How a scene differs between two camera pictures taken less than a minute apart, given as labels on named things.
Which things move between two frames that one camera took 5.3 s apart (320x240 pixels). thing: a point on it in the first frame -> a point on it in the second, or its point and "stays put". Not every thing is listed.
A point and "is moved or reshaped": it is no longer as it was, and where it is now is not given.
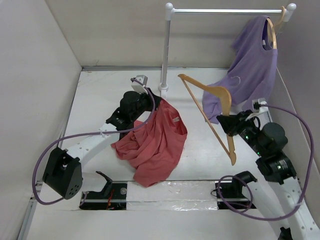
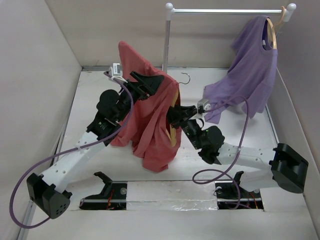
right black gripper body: x=247 y=130 -> x=192 y=130
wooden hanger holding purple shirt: x=271 y=34 stays put
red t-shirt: x=152 y=149 is moved or reshaped
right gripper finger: x=230 y=124 -> x=175 y=120
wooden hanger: x=230 y=152 -> x=171 y=132
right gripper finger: x=228 y=121 -> x=181 y=113
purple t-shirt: x=252 y=72 stays put
